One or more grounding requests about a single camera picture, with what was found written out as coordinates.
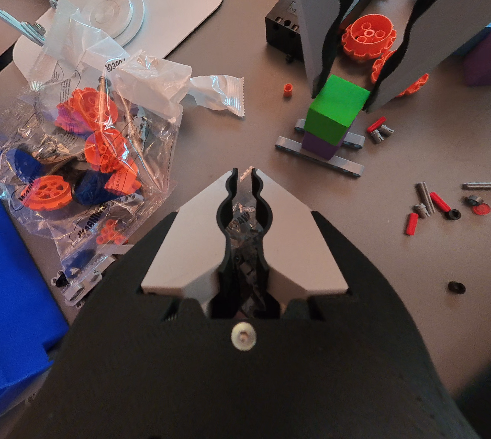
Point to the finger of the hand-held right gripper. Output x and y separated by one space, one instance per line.
318 5
441 24

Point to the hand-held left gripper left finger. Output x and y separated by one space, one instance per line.
184 251

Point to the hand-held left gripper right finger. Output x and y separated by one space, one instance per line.
303 251

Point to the purple foam cube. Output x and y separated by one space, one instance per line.
318 147
477 66

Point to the clear bag of grey parts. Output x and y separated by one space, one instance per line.
245 231

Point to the green foam cube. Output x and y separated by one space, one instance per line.
337 109

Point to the clear bag of orange gears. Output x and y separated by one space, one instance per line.
99 147

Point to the white plastic pouch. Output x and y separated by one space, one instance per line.
153 86

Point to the black perforated control box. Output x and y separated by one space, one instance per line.
284 20

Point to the orange gear wheel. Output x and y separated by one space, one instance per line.
416 86

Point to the small orange bush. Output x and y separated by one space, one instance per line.
288 89

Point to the red plastic pin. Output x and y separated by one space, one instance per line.
411 224
376 124
440 202

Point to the small grey connector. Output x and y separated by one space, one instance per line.
386 130
378 137

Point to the small grey bush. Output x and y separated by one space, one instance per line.
421 211

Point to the grey ribbed pin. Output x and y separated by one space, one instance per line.
425 197

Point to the small black bush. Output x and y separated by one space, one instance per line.
454 213

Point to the small black nut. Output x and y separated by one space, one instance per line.
456 287

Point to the grey axle rod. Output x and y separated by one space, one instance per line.
476 186

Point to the red round stud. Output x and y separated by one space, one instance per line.
481 209

